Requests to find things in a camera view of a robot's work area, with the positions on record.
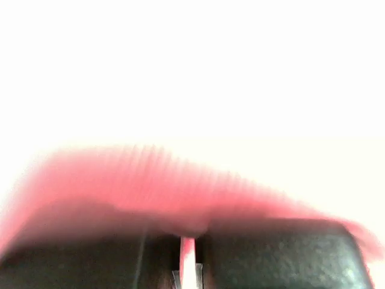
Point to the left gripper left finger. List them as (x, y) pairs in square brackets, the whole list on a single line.
[(53, 249)]

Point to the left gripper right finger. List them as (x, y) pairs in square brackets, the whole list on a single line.
[(281, 253)]

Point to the red t shirt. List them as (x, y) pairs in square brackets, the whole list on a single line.
[(89, 193)]

